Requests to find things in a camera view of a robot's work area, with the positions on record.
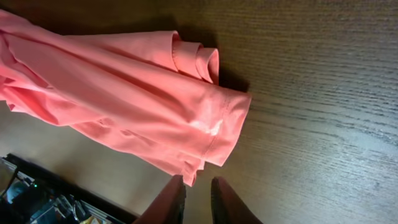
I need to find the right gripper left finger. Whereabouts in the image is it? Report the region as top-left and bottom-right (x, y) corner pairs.
(132, 175), (186, 224)

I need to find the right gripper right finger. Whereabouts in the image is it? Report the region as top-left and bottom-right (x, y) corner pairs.
(211, 177), (262, 224)

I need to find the coral pink t-shirt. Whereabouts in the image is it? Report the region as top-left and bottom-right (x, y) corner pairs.
(1, 11), (251, 185)

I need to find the cluttered equipment below table edge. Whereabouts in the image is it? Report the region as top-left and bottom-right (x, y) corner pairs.
(1, 154), (138, 224)

